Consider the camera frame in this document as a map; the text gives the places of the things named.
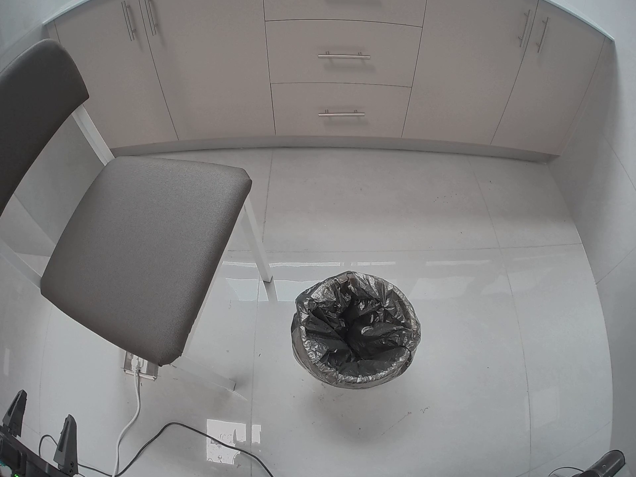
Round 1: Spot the black plastic bag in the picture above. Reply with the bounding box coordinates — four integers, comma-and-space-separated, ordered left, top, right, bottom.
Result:
291, 270, 423, 390

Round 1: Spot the beige cabinet with drawers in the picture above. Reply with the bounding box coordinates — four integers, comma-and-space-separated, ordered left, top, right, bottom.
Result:
45, 0, 616, 163

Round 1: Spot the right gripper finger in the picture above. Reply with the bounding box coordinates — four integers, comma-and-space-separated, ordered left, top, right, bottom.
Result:
586, 449, 627, 477

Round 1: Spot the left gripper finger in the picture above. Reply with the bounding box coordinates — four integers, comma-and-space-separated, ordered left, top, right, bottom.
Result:
54, 414, 79, 476
2, 390, 28, 438

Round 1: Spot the grey chair with white legs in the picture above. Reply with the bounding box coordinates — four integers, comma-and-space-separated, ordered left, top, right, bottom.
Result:
0, 38, 276, 392

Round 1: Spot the white cable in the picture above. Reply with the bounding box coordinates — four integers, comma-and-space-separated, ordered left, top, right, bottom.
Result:
115, 358, 143, 477

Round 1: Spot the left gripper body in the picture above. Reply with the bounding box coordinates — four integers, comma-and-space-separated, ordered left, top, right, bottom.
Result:
0, 428, 76, 477

